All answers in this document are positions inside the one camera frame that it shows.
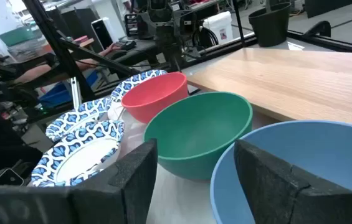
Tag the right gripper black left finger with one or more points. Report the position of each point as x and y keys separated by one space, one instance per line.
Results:
x=122 y=186

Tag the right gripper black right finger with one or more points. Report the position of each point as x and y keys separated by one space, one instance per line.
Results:
x=275 y=193

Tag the blue patterned paper bowl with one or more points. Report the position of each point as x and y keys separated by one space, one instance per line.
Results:
x=129 y=82
x=69 y=118
x=82 y=158

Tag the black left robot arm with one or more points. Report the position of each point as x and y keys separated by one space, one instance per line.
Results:
x=169 y=34

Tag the person's forearm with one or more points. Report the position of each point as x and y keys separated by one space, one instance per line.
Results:
x=38 y=73

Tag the green bowl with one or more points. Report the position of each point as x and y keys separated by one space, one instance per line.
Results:
x=194 y=130

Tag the red bowl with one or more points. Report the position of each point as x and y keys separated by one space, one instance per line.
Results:
x=154 y=93

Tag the wooden cutting board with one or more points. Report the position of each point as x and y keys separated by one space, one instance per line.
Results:
x=288 y=81

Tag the blue storage bin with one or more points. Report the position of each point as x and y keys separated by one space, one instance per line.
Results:
x=54 y=96

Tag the person's hand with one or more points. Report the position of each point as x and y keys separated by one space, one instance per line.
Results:
x=110 y=49

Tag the black computer tower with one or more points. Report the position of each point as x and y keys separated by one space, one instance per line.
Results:
x=102 y=34

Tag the potted plant in black pot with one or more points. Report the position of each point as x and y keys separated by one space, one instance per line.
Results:
x=269 y=28

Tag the white plastic bin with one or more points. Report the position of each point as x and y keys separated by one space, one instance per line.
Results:
x=217 y=25

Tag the black aluminium table frame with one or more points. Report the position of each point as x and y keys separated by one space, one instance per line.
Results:
x=58 y=46

